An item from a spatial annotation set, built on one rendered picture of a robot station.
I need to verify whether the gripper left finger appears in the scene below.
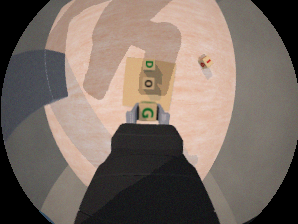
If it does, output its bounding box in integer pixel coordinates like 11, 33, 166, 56
126, 103, 139, 124

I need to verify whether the tan square mat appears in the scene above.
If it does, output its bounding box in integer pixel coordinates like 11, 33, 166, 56
122, 57, 176, 111

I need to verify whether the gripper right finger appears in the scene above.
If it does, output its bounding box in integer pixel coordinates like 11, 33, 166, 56
156, 103, 170, 125

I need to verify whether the tan wooden block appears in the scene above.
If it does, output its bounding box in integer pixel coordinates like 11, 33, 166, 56
142, 77, 155, 90
143, 58, 156, 72
198, 55, 213, 69
139, 101, 158, 122

